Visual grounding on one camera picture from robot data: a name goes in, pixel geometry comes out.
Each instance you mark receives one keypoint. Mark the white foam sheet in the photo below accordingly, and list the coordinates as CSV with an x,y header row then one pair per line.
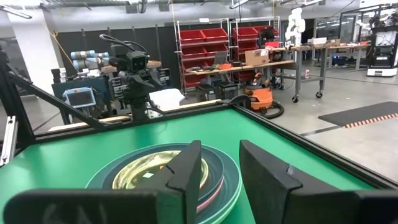
x,y
168,99

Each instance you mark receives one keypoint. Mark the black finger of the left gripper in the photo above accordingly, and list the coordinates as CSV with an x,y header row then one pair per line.
x,y
152,83
127,87

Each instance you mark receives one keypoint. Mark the white building column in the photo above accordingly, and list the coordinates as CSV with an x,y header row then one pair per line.
x,y
34,49

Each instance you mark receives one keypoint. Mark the silver aluminium bracket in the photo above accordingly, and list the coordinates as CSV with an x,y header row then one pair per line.
x,y
8,140

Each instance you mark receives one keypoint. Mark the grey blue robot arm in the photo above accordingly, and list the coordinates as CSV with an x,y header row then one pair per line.
x,y
88,59

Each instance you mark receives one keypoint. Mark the pink plastic plate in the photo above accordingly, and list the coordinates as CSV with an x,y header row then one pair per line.
x,y
214,196

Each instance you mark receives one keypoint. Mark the dark teal plastic plate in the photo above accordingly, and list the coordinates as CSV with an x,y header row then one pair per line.
x,y
214,168

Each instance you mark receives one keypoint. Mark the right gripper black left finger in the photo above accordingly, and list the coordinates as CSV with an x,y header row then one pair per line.
x,y
124,208

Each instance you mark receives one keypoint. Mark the orange shop vacuum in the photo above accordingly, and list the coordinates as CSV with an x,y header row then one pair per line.
x,y
259,95

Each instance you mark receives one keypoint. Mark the black equipment box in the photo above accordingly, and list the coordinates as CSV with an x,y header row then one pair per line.
x,y
217,90

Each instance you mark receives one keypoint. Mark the blue machine cart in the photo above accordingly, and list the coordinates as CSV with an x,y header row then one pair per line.
x,y
77,84

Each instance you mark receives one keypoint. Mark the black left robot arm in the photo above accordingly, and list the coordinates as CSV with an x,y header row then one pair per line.
x,y
139,109

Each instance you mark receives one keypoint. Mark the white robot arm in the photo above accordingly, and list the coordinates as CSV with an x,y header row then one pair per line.
x,y
295,26

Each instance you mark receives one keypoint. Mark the black hazard striped mat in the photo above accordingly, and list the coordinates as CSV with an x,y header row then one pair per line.
x,y
357,113

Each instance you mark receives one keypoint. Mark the red bin shelf rack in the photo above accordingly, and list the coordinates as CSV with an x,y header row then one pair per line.
x,y
202,46
248,39

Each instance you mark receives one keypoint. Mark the grey teach pendant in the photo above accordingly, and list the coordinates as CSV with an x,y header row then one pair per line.
x,y
80,98

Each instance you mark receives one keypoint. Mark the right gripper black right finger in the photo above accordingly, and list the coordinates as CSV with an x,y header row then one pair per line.
x,y
280,199

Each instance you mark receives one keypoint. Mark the wooden workbench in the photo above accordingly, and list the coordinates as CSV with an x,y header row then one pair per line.
x,y
248,67
329,47

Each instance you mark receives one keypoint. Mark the black table frame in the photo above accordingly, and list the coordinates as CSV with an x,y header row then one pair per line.
x,y
280,130

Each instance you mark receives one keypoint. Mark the cardboard box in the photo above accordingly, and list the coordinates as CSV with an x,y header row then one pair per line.
x,y
256,57

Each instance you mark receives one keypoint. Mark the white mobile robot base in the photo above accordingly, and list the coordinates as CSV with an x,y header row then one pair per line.
x,y
382,53

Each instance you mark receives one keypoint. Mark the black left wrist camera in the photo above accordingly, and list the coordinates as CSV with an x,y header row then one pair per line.
x,y
138,61

